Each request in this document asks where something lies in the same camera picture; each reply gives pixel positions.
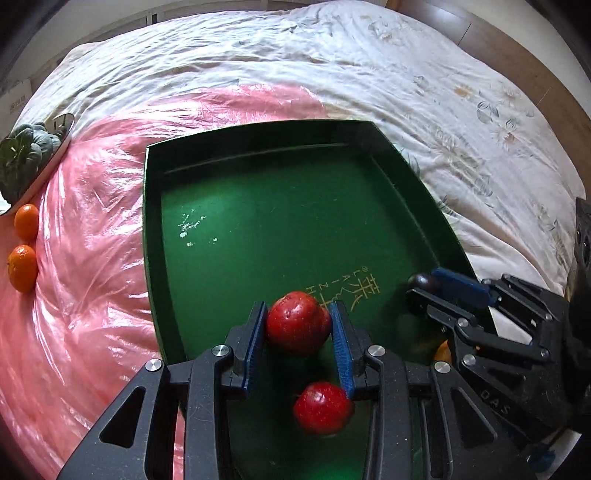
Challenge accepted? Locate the large orange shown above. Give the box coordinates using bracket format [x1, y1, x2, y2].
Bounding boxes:
[434, 341, 453, 365]

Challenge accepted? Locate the dark plum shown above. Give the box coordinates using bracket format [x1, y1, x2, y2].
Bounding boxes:
[407, 273, 439, 292]

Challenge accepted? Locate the red apple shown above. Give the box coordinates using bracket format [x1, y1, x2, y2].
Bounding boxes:
[266, 291, 332, 354]
[293, 382, 355, 436]

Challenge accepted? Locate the orange pair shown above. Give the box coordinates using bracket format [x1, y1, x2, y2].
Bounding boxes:
[7, 245, 38, 293]
[13, 204, 39, 243]

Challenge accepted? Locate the blue gloved right hand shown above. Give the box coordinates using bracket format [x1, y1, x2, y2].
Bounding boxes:
[527, 444, 556, 474]

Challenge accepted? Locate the white floral duvet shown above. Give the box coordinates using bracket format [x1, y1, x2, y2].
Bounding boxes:
[20, 1, 585, 294]

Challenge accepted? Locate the pink plastic sheet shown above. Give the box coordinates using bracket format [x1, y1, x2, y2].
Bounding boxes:
[1, 85, 327, 479]

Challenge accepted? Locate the green rectangular tray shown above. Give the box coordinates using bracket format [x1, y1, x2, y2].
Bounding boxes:
[143, 120, 476, 479]

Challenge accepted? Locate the wooden headboard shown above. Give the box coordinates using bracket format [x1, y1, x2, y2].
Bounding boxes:
[385, 0, 590, 189]

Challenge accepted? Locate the green leafy vegetable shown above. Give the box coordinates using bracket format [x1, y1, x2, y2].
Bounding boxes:
[1, 122, 65, 205]

